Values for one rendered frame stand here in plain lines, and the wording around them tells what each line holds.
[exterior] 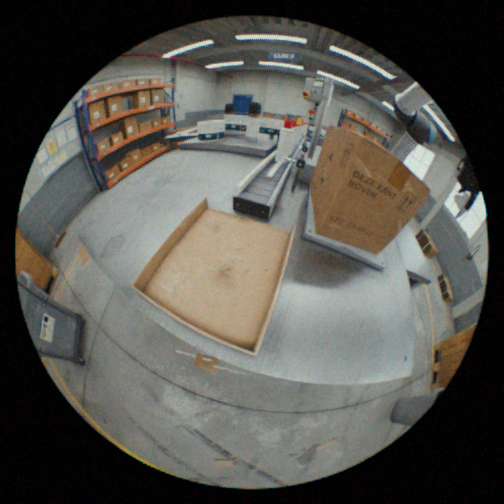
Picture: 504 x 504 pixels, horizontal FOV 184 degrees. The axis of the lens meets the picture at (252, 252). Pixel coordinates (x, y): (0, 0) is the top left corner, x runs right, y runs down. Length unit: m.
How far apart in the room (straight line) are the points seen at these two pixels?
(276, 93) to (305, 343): 8.84
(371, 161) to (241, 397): 1.28
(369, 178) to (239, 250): 0.33
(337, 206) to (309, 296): 0.21
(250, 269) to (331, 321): 0.21
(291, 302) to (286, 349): 0.09
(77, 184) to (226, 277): 4.35
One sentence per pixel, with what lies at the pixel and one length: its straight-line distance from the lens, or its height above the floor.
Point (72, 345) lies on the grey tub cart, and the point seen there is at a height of 0.19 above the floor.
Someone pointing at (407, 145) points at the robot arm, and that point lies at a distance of 0.91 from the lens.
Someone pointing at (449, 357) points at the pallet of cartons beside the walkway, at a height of 0.32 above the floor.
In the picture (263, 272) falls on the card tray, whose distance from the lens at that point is 0.31.
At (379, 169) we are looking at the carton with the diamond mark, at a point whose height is 1.07.
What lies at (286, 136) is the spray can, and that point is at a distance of 0.68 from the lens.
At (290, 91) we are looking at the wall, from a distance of 8.79.
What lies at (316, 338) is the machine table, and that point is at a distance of 0.31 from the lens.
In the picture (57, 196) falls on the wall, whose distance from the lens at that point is 4.35.
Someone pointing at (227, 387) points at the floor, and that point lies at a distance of 1.16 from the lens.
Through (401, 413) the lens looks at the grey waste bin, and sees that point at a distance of 2.23.
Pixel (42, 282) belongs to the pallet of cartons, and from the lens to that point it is 3.08.
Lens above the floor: 1.10
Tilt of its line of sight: 54 degrees down
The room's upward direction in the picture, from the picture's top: 9 degrees clockwise
